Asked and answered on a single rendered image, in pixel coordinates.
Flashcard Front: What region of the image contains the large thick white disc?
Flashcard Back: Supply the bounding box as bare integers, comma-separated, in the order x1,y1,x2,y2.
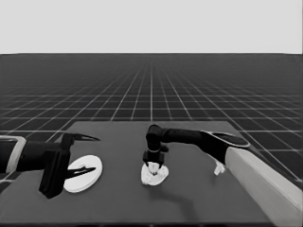
63,154,104,194

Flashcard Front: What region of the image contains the small white T-shaped piece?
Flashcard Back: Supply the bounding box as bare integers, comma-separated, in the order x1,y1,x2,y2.
213,160,226,176

